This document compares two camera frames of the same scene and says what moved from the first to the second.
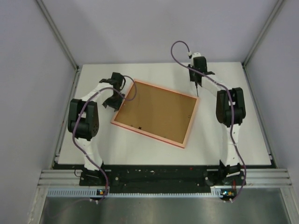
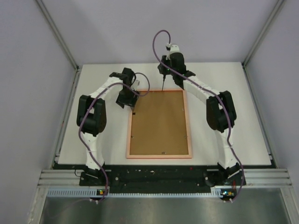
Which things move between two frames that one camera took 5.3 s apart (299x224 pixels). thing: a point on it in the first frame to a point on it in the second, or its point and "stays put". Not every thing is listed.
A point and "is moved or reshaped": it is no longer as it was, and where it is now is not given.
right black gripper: (191, 78) to (161, 68)
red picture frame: (159, 113) is moved or reshaped
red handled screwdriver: (196, 85) is moved or reshaped
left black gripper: (115, 105) to (130, 101)
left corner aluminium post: (58, 34) stays put
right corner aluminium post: (262, 32) stays put
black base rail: (162, 175) stays put
